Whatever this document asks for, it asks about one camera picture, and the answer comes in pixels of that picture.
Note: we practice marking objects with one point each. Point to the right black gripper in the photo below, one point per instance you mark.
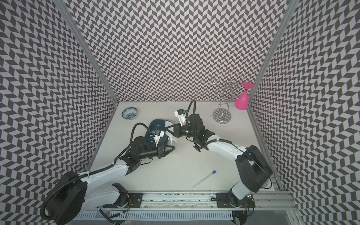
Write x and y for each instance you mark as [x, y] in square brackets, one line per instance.
[177, 131]

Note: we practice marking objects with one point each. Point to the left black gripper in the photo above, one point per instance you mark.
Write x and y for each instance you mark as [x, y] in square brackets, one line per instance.
[161, 150]

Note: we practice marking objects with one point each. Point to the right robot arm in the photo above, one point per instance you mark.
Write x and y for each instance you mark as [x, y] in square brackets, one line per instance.
[252, 166]

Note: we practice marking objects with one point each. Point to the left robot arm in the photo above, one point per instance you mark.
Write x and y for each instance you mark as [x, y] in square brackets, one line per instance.
[74, 193]

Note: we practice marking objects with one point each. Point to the test tube blue cap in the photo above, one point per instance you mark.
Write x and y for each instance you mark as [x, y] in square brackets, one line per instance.
[204, 179]

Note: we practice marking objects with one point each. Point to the teal plastic tray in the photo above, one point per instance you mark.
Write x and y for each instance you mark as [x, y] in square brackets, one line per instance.
[155, 124]

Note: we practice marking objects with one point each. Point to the blue white ceramic bowl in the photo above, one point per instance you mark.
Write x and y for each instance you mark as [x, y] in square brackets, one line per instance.
[129, 113]

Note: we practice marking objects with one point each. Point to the pink plastic wine glass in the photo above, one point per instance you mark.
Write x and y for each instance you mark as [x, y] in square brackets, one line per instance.
[242, 101]

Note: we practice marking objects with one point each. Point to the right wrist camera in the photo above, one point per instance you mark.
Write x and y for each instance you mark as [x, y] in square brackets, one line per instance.
[181, 115]

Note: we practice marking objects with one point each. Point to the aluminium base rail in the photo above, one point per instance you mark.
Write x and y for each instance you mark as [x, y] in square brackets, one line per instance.
[264, 207]

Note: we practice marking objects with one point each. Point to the chrome wire glass rack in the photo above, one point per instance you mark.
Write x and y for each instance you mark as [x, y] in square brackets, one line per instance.
[227, 92]

